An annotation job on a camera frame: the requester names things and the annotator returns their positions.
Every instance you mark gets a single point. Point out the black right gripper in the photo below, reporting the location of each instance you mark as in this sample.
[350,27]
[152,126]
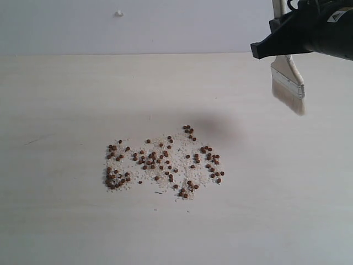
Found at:
[323,27]

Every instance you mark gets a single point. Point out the wooden paint brush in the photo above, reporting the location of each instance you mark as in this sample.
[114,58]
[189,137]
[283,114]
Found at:
[287,83]

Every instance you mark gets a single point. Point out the pile of beans and rice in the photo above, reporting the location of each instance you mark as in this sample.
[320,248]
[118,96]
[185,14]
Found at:
[178,162]

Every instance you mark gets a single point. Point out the white wall anchor plug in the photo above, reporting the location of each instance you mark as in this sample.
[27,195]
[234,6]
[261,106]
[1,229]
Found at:
[118,13]

